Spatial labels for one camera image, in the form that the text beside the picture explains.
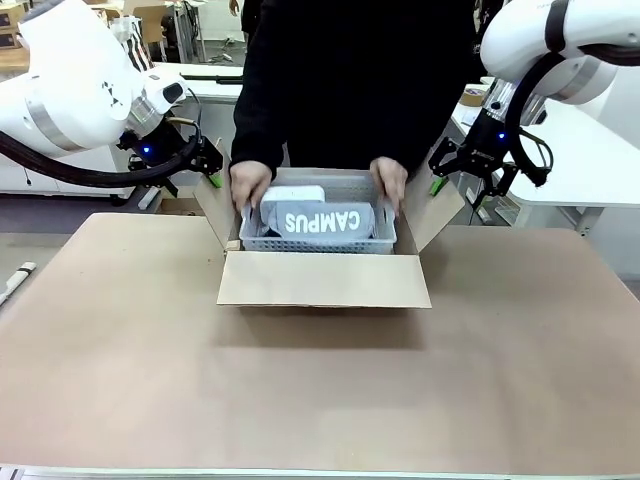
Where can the person's left hand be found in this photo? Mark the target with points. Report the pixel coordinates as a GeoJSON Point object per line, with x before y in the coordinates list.
{"type": "Point", "coordinates": [392, 177]}

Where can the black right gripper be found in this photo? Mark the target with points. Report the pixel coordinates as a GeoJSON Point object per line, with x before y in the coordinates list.
{"type": "Point", "coordinates": [487, 147]}

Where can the white stick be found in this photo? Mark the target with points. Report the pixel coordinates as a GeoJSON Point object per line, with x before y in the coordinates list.
{"type": "Point", "coordinates": [22, 272]}

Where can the white perforated plastic basket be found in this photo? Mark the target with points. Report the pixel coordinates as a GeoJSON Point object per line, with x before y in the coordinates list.
{"type": "Point", "coordinates": [320, 245]}

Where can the white paper sheet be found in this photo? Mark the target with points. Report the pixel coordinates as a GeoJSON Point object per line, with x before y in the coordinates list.
{"type": "Point", "coordinates": [470, 116]}

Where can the person black sweater blue jeans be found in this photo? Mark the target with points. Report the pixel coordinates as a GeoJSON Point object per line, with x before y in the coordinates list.
{"type": "Point", "coordinates": [350, 75]}

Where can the brown cardboard shipping box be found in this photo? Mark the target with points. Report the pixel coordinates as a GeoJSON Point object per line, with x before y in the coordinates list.
{"type": "Point", "coordinates": [325, 285]}

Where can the large white table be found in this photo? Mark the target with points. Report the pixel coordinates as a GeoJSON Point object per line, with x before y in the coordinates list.
{"type": "Point", "coordinates": [590, 165]}

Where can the grey folded CAMPUS shirt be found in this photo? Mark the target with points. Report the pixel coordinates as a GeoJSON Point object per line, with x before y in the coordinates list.
{"type": "Point", "coordinates": [320, 220]}

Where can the person's right forearm black sleeve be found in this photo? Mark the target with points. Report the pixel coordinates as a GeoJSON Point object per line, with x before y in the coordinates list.
{"type": "Point", "coordinates": [255, 135]}

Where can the white folded cloth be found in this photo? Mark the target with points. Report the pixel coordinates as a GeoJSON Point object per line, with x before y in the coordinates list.
{"type": "Point", "coordinates": [295, 194]}

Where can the brown tape roll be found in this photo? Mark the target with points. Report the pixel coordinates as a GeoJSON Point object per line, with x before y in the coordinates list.
{"type": "Point", "coordinates": [466, 97]}

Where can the person's right hand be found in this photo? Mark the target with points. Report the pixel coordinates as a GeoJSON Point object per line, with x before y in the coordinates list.
{"type": "Point", "coordinates": [250, 180]}

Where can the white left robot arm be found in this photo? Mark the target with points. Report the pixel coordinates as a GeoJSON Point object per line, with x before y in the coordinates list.
{"type": "Point", "coordinates": [65, 75]}

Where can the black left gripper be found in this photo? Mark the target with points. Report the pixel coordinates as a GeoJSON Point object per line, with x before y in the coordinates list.
{"type": "Point", "coordinates": [145, 142]}

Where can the black long bar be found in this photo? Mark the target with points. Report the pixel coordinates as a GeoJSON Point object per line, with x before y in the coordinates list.
{"type": "Point", "coordinates": [215, 79]}

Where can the person's left forearm black sleeve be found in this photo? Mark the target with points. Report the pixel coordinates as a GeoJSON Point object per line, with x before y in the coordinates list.
{"type": "Point", "coordinates": [430, 130]}

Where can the black white striped bag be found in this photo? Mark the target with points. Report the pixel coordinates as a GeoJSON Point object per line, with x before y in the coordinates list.
{"type": "Point", "coordinates": [140, 55]}

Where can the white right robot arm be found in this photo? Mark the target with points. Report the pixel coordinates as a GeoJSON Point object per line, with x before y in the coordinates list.
{"type": "Point", "coordinates": [520, 40]}

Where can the open cardboard box on floor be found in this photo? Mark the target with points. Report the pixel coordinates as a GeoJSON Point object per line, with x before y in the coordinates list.
{"type": "Point", "coordinates": [180, 206]}

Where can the brown cardboard storage box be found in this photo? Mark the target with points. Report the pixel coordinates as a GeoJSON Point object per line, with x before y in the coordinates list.
{"type": "Point", "coordinates": [9, 20]}
{"type": "Point", "coordinates": [9, 40]}

